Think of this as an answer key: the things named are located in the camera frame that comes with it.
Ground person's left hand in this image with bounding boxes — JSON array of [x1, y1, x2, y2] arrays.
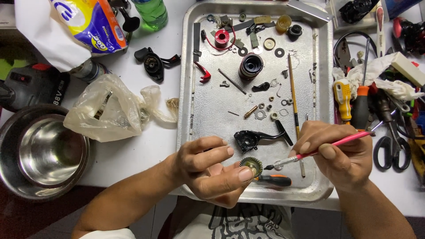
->
[[172, 135, 256, 209]]

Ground heap of hand tools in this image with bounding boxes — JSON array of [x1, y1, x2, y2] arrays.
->
[[366, 80, 425, 187]]

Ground yellow white screwdriver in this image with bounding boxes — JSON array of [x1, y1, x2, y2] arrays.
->
[[333, 78, 353, 125]]

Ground embossed metal tray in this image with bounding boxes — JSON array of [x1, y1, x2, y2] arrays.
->
[[171, 0, 335, 204]]

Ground amber small jar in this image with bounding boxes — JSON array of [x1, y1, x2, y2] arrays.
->
[[275, 14, 292, 34]]

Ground green plastic bottle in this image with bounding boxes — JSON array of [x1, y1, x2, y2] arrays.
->
[[131, 0, 169, 32]]

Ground black flat strip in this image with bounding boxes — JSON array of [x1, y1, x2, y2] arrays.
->
[[193, 22, 202, 63]]

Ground black handled scissors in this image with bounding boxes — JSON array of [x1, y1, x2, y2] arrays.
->
[[373, 90, 412, 173]]

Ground steel shaft rod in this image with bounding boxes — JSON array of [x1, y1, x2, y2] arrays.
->
[[217, 68, 247, 95]]

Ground colourful snack bag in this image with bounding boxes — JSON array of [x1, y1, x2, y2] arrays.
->
[[49, 0, 129, 56]]

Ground tangle of brown line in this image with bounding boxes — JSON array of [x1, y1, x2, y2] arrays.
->
[[166, 98, 180, 114]]

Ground crumpled clear plastic bag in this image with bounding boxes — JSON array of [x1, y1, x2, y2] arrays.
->
[[63, 73, 180, 143]]

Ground blue box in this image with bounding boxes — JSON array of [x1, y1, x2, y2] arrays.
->
[[381, 0, 423, 19]]

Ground person's white printed shirt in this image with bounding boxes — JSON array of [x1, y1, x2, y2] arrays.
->
[[79, 196, 295, 239]]

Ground small black lever part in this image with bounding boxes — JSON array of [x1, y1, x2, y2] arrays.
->
[[251, 82, 271, 93]]

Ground small orange black screwdriver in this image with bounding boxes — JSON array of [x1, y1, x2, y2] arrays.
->
[[253, 174, 292, 187]]

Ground stainless steel bowl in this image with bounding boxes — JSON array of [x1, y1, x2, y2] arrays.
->
[[0, 104, 91, 202]]

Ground person's right hand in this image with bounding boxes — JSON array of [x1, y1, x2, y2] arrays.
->
[[288, 120, 374, 194]]

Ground black reel body frame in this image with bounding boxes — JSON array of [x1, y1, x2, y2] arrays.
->
[[233, 120, 294, 154]]

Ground brass toothed gear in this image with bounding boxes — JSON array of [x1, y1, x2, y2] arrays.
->
[[239, 157, 263, 178]]

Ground brass pinion gear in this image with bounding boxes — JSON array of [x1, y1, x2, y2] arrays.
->
[[244, 105, 259, 120]]

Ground steel pliers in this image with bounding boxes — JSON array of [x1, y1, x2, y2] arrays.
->
[[334, 38, 358, 72]]

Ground black round knob cap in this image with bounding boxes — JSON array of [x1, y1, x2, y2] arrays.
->
[[286, 24, 303, 42]]

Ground black reel spool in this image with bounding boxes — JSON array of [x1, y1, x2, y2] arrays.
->
[[238, 52, 264, 81]]

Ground yellow handled thin brush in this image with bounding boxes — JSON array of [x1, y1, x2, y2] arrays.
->
[[287, 53, 306, 178]]

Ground black reel side cover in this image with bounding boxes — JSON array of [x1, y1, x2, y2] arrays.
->
[[134, 46, 182, 84]]

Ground clear box with black part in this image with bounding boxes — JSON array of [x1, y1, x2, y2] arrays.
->
[[328, 0, 381, 32]]

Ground red black fishing reel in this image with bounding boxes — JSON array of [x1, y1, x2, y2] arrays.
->
[[391, 16, 425, 56]]

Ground black reel handle knob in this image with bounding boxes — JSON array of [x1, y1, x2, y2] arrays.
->
[[117, 6, 141, 34]]

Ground bent wire spring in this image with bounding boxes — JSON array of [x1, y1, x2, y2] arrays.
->
[[270, 79, 283, 98]]

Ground white handled tool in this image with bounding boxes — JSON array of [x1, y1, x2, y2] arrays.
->
[[375, 5, 386, 59]]

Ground crumpled white tissue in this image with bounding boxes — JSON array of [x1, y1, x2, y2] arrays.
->
[[332, 52, 416, 102]]

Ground large orange black screwdriver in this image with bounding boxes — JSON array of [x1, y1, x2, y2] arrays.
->
[[351, 37, 372, 131]]

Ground bent metal bracket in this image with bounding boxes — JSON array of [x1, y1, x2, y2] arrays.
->
[[286, 0, 334, 23]]

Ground black cable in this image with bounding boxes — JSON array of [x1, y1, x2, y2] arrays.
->
[[333, 31, 378, 61]]

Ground red spool with red wire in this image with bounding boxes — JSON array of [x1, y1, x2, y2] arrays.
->
[[203, 26, 237, 51]]

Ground pink handled paintbrush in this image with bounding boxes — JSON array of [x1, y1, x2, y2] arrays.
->
[[264, 130, 376, 171]]

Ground white rectangular block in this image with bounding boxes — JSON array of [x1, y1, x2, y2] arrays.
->
[[390, 52, 425, 88]]

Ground black cordless power tool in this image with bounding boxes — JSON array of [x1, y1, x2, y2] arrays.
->
[[0, 63, 71, 113]]

